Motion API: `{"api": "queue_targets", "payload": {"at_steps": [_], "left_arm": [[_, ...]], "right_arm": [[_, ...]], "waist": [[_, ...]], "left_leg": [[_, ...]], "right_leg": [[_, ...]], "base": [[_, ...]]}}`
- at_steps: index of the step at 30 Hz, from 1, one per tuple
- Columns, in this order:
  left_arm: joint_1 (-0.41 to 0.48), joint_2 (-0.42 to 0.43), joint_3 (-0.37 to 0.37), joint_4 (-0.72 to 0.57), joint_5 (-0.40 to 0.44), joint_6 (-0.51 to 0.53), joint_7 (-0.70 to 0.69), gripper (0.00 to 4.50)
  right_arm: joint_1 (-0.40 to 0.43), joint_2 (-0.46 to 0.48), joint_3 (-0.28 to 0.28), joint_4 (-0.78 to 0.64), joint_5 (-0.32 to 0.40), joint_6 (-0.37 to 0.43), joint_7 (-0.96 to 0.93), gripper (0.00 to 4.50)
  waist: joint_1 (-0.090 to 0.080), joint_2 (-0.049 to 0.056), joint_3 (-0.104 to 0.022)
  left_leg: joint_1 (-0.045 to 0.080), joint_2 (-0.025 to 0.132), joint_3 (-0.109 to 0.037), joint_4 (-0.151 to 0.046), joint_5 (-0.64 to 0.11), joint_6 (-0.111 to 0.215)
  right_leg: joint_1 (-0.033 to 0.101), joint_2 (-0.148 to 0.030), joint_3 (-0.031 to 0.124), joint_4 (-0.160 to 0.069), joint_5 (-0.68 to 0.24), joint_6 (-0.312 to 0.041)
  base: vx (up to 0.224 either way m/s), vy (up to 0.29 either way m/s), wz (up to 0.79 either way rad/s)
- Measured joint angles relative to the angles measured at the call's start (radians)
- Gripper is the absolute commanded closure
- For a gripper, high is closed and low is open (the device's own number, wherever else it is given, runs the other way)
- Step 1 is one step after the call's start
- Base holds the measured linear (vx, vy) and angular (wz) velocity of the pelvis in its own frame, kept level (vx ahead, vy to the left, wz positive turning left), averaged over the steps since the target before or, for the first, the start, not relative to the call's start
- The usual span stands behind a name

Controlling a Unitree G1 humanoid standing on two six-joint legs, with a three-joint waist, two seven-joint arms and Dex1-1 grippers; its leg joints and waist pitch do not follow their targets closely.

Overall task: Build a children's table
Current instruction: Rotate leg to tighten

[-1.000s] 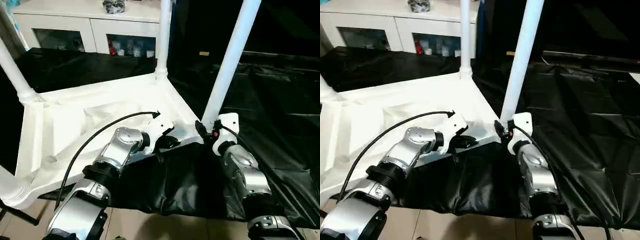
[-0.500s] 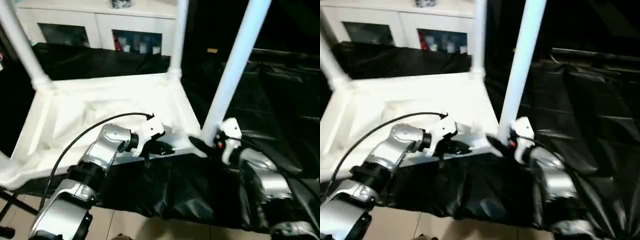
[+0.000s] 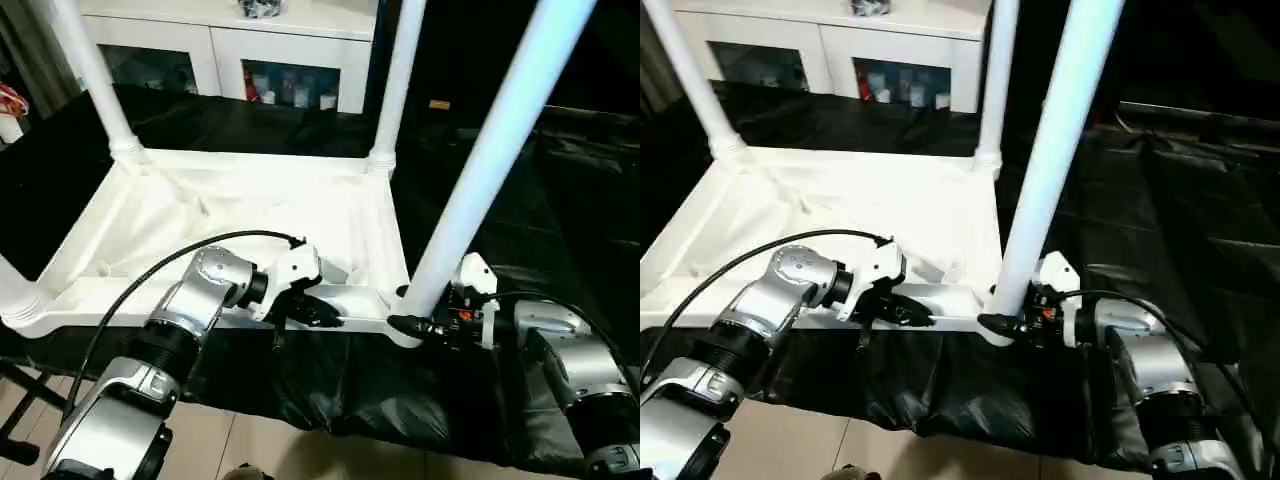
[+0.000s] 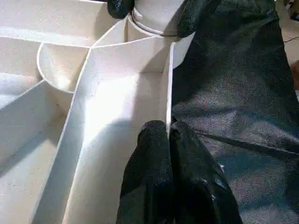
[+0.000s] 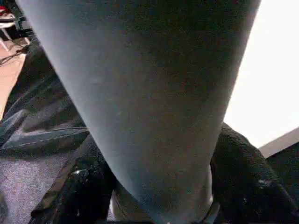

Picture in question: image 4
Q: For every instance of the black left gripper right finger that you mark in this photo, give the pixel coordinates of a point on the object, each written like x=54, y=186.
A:
x=198, y=186

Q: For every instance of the white plastic table leg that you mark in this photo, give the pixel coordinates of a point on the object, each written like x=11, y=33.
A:
x=154, y=14

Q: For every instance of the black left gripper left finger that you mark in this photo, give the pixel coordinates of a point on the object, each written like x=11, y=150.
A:
x=149, y=177

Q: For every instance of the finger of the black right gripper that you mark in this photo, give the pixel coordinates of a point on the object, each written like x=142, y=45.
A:
x=194, y=16
x=120, y=8

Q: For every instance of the black work surface mat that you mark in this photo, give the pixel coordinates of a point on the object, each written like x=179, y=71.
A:
x=233, y=93

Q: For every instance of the white plastic table top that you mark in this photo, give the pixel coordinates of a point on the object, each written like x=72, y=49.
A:
x=93, y=105

